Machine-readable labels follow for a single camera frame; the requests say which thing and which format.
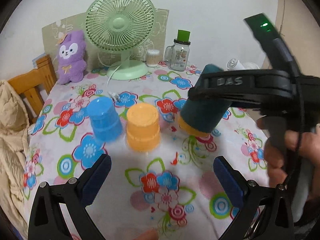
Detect beige puffer jacket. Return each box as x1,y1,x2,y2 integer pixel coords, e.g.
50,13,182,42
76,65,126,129
1,80,29,239

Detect white standing fan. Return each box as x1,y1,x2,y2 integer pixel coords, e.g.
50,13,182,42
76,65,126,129
226,58,259,71

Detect glass jar green lid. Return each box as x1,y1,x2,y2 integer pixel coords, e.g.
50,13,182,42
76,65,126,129
164,30,191,72

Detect orange plastic cup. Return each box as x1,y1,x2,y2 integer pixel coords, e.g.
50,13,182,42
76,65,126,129
126,103,161,152

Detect teal cup with yellow rim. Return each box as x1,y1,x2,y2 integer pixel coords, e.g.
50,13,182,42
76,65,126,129
177,64,232,138

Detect wooden chair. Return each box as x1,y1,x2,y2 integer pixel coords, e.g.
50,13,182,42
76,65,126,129
8,54,57,124

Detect beige door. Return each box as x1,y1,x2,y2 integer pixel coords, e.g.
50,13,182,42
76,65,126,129
262,0,319,76

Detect cotton swab container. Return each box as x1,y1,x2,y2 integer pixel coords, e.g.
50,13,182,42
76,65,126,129
146,49,160,67

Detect blue plastic cup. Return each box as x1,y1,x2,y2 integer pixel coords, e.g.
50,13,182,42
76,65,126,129
86,96,123,142

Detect floral tablecloth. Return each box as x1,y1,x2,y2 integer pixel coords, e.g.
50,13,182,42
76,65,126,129
23,62,268,239

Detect person's right hand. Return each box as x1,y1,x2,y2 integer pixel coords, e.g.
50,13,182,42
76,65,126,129
256,116,320,203

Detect purple plush bunny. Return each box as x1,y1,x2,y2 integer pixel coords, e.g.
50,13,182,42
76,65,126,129
57,30,87,85

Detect green patterned board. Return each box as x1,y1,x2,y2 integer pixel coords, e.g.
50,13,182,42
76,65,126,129
42,9,169,72

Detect white fan power cable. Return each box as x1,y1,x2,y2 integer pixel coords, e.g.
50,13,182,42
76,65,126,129
107,63,124,103

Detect green desk fan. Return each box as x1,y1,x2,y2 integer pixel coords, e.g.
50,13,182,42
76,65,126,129
84,0,156,80

